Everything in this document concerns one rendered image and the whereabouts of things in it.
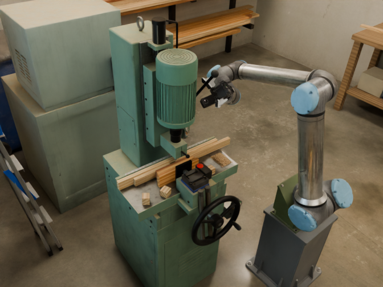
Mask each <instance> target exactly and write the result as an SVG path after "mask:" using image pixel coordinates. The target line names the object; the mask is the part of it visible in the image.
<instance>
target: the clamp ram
mask: <svg viewBox="0 0 383 287"><path fill-rule="evenodd" d="M190 170H192V160H191V159H190V160H188V161H186V162H184V163H182V164H180V165H177V166H176V179H177V178H179V177H181V176H182V174H184V173H187V172H188V171H190ZM176 179H175V180H176Z"/></svg>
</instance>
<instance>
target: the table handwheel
mask: <svg viewBox="0 0 383 287"><path fill-rule="evenodd" d="M224 202H232V204H231V205H230V206H229V207H228V208H227V209H226V210H224V211H223V212H222V213H221V214H220V215H219V214H215V213H214V212H213V211H212V210H213V209H214V208H216V207H217V206H218V205H220V204H222V203H224ZM234 206H235V207H234ZM233 207H234V212H233V215H232V217H231V219H230V220H229V222H228V223H227V224H226V225H225V226H224V227H223V229H222V230H220V231H219V232H218V233H217V228H220V227H221V226H222V225H223V223H224V219H223V217H224V216H225V215H226V214H227V213H228V212H229V211H230V210H231V209H232V208H233ZM240 208H241V205H240V202H239V200H238V198H237V197H235V196H232V195H226V196H222V197H220V198H218V199H216V200H215V201H213V202H211V203H210V204H209V205H208V206H205V207H204V210H203V211H202V212H201V213H200V214H199V216H198V218H197V219H196V220H195V222H194V224H193V228H192V231H191V239H192V241H193V242H194V243H195V244H196V245H199V246H206V245H209V244H212V243H214V242H216V241H217V240H219V239H220V238H221V237H222V236H224V235H225V234H226V233H227V232H228V231H229V229H230V228H231V227H232V226H233V225H232V223H231V222H232V221H236V219H237V217H238V215H239V212H240ZM206 216H207V217H208V218H209V220H204V218H205V217H206ZM203 223H210V224H211V225H212V226H213V227H214V231H213V237H211V238H209V239H206V240H200V239H199V238H198V236H197V233H198V229H199V227H200V225H201V224H203Z"/></svg>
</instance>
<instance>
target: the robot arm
mask: <svg viewBox="0 0 383 287"><path fill-rule="evenodd" d="M214 69H216V70H217V71H218V72H219V76H218V77H216V78H213V79H212V80H211V81H210V82H209V83H208V85H207V88H208V89H209V90H210V92H211V95H209V96H206V97H204V98H202V99H201V101H200V103H201V105H202V107H203V108H207V107H209V106H211V105H214V104H215V107H216V108H220V107H221V106H222V104H228V105H235V104H237V103H238V102H239V101H240V99H241V93H240V91H239V90H238V89H236V87H234V85H233V83H232V81H233V80H236V79H239V80H248V81H254V82H259V83H265V84H271V85H277V86H281V87H287V88H293V89H294V91H293V92H292V95H291V105H292V107H294V110H295V111H296V113H297V116H298V183H297V184H296V185H295V187H294V190H293V194H292V197H293V201H294V204H293V205H292V206H291V207H290V208H289V209H288V216H289V218H290V220H291V221H292V222H293V224H294V225H296V226H297V227H298V228H299V229H300V230H302V231H306V232H311V231H313V230H314V229H316V228H317V227H318V226H319V225H320V224H321V223H322V222H324V221H325V220H326V219H327V218H329V217H330V216H331V215H332V214H333V213H334V212H335V211H336V210H338V209H340V208H348V207H349V206H350V205H351V204H352V202H353V194H352V189H351V187H350V185H349V184H348V182H346V181H345V180H343V179H331V180H327V181H323V161H324V114H325V103H327V102H328V101H330V100H331V99H333V98H334V96H335V95H336V93H337V89H338V85H337V81H336V79H335V77H334V76H333V75H332V74H331V73H329V72H327V71H324V70H320V69H314V70H313V71H312V72H307V71H298V70H293V69H285V68H276V67H268V66H262V65H254V64H247V63H246V62H245V61H244V60H237V61H235V62H233V63H231V64H228V65H226V66H223V67H221V66H220V65H216V66H214V67H213V68H212V69H211V70H210V71H209V72H208V73H207V79H205V78H203V77H202V78H201V81H202V83H205V82H206V81H207V80H208V79H209V77H210V76H211V72H212V70H214Z"/></svg>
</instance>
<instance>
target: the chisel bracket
mask: <svg viewBox="0 0 383 287"><path fill-rule="evenodd" d="M160 145H161V146H162V147H163V148H164V149H165V150H166V151H167V152H168V153H169V154H170V155H171V156H172V157H173V158H175V159H178V158H180V157H183V156H184V154H182V153H181V151H183V152H184V153H186V154H187V146H188V144H187V143H186V142H185V141H184V140H183V139H181V141H180V142H179V143H173V142H172V141H171V140H170V131H168V132H165V133H162V134H160Z"/></svg>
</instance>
